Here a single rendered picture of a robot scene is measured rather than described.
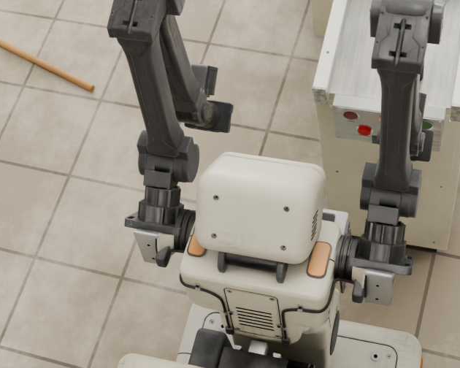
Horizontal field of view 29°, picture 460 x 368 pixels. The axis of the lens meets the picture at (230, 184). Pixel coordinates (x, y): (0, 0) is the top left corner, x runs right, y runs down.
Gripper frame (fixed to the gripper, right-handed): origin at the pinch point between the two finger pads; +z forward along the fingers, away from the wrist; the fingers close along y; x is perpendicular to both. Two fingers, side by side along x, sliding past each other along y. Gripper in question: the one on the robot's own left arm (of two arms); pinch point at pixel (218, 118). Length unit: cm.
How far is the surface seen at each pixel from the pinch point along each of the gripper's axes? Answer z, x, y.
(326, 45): -4.8, -18.8, -22.9
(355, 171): 27.2, 7.1, -30.3
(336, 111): -2.8, -5.1, -26.9
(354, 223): 55, 22, -29
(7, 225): 66, 42, 82
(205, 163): 81, 12, 23
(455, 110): -10, -8, -52
